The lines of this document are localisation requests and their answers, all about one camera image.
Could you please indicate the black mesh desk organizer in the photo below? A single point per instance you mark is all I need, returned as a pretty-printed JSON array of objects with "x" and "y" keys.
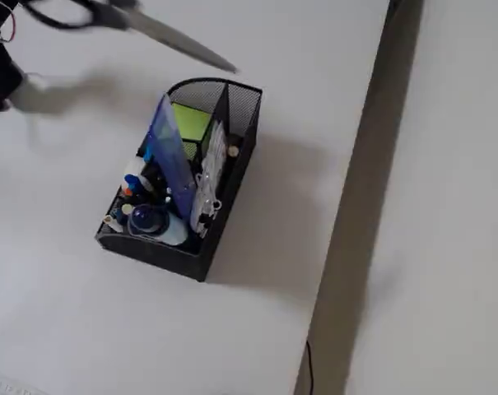
[{"x": 228, "y": 193}]

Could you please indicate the clear bag of clips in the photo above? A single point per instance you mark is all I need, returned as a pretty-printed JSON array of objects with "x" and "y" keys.
[{"x": 213, "y": 164}]

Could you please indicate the small beige stub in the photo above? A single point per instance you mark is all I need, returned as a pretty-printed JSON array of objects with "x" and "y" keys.
[{"x": 232, "y": 151}]

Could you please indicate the blue transparent ruler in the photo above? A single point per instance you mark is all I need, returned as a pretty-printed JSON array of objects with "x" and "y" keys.
[{"x": 170, "y": 164}]

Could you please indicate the green sticky note pad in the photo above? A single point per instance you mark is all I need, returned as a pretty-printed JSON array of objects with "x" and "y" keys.
[{"x": 191, "y": 121}]

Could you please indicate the navy light blue curved tool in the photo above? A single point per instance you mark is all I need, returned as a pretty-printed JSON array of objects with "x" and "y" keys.
[{"x": 147, "y": 218}]

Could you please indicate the white blue correction bottle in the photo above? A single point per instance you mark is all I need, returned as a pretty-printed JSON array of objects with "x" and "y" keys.
[{"x": 131, "y": 183}]

